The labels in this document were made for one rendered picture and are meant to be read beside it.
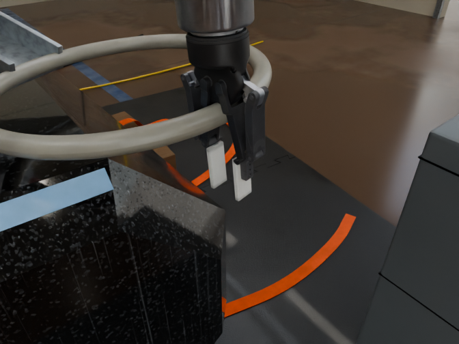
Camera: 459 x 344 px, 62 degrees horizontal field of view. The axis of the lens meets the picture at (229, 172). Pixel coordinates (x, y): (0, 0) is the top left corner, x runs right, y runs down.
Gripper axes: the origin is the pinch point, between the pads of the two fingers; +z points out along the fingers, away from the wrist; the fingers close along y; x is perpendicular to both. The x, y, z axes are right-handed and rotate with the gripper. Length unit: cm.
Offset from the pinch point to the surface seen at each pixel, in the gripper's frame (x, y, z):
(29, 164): 18.4, 26.2, -0.8
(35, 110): 9.0, 44.0, -2.1
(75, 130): 7.9, 30.8, -1.0
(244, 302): -28, 27, 79
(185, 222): -0.2, 13.5, 17.2
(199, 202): -6.4, 16.3, 17.4
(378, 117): -190, 55, 82
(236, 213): -59, 59, 77
